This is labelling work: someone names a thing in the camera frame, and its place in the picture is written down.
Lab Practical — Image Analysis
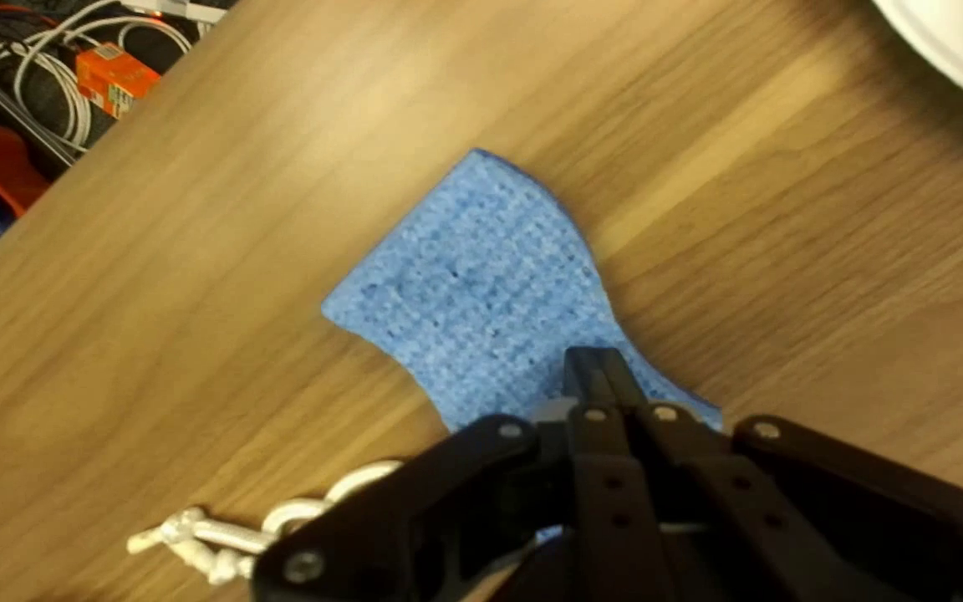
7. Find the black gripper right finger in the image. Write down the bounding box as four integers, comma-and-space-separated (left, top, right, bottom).
565, 348, 963, 602

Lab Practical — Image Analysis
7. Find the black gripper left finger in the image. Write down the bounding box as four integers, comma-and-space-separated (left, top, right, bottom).
250, 416, 565, 602

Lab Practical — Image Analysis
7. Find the blue sponge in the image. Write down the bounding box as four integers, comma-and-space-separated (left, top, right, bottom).
320, 152, 722, 433

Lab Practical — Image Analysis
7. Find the white coiled cord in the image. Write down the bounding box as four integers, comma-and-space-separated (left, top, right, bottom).
124, 457, 407, 589

